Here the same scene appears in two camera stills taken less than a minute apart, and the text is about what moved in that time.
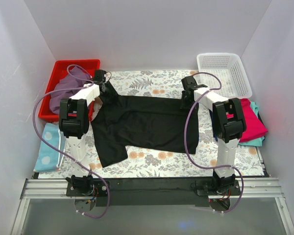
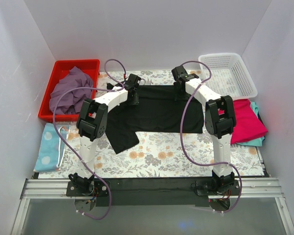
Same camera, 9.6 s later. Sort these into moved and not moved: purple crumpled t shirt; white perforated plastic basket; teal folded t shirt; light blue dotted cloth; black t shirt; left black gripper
Moved: black t shirt; left black gripper
Not moved: light blue dotted cloth; teal folded t shirt; white perforated plastic basket; purple crumpled t shirt
